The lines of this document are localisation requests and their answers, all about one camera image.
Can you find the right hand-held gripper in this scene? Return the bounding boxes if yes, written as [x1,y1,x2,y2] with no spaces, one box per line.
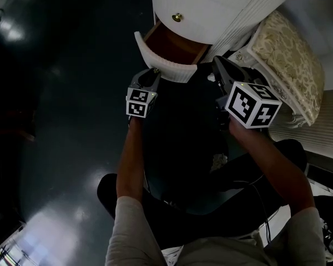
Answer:
[213,56,283,129]

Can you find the person's black trousers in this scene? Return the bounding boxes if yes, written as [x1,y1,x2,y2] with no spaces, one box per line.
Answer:
[97,139,307,249]

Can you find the person's left forearm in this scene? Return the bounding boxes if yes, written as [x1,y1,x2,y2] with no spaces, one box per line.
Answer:
[115,116,145,204]

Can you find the white nightstand with drawer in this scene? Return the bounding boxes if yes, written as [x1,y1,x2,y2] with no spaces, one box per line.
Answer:
[150,0,333,152]

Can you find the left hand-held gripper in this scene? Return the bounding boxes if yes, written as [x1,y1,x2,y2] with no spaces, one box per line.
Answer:
[126,68,162,118]

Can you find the white stool with floral cushion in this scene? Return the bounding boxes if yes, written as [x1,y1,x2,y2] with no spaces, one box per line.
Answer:
[208,9,325,129]

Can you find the person's right forearm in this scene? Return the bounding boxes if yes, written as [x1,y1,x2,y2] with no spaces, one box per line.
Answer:
[229,119,316,218]

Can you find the white large drawer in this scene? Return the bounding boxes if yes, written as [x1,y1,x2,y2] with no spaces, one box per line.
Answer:
[134,21,211,83]

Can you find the person's white shoe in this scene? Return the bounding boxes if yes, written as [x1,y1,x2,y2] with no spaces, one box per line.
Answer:
[209,153,229,173]

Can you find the person's grey shirt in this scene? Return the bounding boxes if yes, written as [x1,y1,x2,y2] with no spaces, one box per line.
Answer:
[104,195,333,266]

